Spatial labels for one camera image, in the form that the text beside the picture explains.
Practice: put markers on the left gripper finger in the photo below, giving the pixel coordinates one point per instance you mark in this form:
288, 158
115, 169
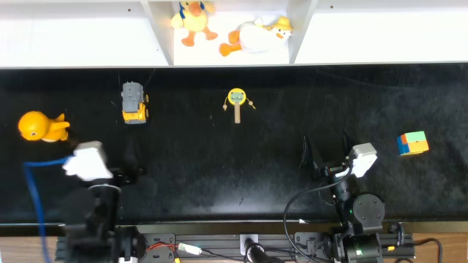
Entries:
132, 160

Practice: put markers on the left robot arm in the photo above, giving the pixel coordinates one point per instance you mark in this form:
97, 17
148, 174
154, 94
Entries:
106, 204

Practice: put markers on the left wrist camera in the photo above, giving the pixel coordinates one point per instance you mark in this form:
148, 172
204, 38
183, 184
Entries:
87, 162

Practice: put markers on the white plush duck, yellow hat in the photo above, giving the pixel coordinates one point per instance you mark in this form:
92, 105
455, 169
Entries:
259, 38

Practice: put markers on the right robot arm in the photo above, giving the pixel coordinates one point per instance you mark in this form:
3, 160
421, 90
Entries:
367, 212

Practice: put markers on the white shelf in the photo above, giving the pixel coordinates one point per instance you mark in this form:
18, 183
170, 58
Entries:
73, 44

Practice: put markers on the mounting rail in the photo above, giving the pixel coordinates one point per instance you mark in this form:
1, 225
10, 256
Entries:
226, 248

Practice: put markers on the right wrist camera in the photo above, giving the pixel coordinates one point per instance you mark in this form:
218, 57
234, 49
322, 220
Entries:
362, 157

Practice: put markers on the many-coloured puzzle cube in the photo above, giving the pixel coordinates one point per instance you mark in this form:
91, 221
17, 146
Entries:
413, 144

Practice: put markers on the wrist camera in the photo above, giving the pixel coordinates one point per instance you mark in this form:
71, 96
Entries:
362, 157
87, 162

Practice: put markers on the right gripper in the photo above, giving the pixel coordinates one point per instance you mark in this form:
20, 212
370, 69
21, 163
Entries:
331, 170

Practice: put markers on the grey and yellow toy truck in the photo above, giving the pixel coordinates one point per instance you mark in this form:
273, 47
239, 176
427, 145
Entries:
132, 96

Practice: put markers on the yellow rubber duck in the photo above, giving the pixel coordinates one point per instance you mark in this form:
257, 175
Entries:
34, 126

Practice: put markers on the yellow rattle drum toy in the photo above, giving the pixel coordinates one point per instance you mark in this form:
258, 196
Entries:
237, 96

